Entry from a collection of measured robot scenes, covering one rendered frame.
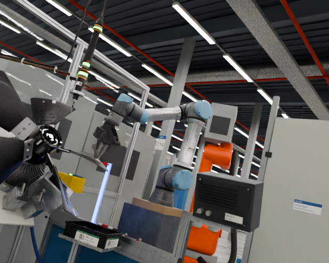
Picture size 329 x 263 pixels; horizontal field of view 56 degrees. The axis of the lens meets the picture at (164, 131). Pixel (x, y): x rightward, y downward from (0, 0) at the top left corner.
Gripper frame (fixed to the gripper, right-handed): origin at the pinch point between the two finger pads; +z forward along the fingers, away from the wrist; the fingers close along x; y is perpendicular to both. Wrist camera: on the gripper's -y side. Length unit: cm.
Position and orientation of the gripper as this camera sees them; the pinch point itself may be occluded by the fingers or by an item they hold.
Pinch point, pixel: (97, 156)
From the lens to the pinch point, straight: 164.4
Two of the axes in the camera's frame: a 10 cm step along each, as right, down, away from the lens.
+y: -7.0, -3.7, 6.1
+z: -4.8, 8.8, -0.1
